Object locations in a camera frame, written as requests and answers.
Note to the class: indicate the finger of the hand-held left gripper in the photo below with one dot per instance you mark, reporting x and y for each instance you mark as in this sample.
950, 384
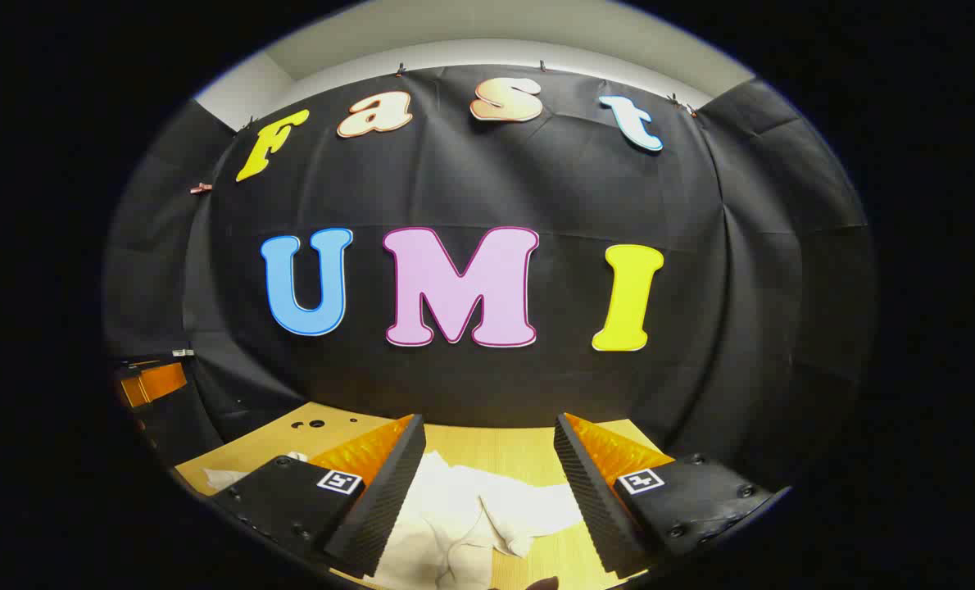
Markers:
153, 383

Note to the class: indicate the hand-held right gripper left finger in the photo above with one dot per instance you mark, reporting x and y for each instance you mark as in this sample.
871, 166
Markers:
377, 508

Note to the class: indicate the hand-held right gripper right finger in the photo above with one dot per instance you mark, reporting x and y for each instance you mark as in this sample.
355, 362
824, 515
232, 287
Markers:
594, 508

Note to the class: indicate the white sweatshirt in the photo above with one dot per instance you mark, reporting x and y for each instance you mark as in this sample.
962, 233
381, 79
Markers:
487, 508

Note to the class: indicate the black backdrop cloth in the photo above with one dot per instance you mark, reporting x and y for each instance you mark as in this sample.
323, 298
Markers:
537, 188

